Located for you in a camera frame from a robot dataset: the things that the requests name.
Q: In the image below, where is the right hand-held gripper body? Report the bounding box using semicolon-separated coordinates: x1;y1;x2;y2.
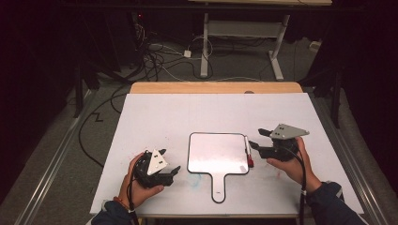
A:
258;123;311;163

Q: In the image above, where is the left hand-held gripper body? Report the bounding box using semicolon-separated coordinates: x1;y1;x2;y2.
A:
133;148;175;189

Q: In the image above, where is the white marker with red cap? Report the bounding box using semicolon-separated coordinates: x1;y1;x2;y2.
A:
244;136;255;169

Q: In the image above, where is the small whiteboard with handle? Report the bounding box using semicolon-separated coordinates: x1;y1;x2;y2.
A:
187;131;251;204

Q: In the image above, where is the person's left hand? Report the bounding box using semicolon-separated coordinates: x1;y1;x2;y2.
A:
117;152;165;209

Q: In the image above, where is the person's right hand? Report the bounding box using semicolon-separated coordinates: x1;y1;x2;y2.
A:
266;136;323;193

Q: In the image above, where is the white board table cover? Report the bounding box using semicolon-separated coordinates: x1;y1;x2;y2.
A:
89;93;364;217

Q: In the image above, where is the black metal stand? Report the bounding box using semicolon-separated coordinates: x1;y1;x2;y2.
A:
330;70;343;129
73;62;101;119

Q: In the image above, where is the wooden table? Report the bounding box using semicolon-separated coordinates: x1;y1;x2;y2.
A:
130;82;304;95

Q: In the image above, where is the white floor socket box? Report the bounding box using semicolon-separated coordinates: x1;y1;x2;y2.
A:
309;40;323;53

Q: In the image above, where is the left hand-held gripper black cable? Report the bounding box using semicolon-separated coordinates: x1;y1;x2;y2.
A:
126;152;148;225

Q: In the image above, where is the hand-held gripper black cable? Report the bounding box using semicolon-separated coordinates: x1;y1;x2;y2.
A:
126;152;148;225
286;144;309;225

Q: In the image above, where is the red bracelet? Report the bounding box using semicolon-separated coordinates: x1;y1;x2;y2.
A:
113;196;130;211

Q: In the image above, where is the right hand-held gripper black cable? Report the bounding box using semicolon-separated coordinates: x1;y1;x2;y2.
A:
286;144;309;225

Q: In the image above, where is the aluminium floor rail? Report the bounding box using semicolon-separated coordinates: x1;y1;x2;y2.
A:
313;93;389;225
13;89;95;225

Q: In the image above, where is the black floor cable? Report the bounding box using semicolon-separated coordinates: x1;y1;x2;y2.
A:
78;83;132;168

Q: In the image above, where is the tangle of floor cables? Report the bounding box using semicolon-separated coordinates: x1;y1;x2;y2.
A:
134;24;215;83

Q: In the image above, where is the white metal desk frame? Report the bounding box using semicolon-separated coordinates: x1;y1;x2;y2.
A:
200;12;290;82

